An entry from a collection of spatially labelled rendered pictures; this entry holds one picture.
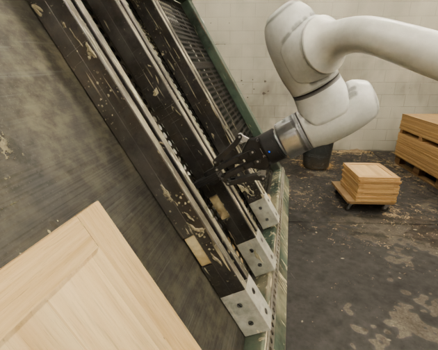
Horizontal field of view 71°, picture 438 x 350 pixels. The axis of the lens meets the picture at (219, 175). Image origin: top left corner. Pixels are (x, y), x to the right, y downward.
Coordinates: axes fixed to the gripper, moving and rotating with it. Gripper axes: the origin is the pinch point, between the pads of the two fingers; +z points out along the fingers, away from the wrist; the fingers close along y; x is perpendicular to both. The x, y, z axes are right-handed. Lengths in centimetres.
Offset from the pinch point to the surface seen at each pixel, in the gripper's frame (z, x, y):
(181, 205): 3.2, 12.1, -0.2
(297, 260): 33, -152, -125
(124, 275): 6.3, 33.9, -1.1
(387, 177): -64, -259, -135
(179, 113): 1.7, -11.0, 17.8
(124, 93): 0.8, 11.5, 25.8
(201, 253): 5.9, 11.9, -12.6
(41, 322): 6.6, 47.7, 3.3
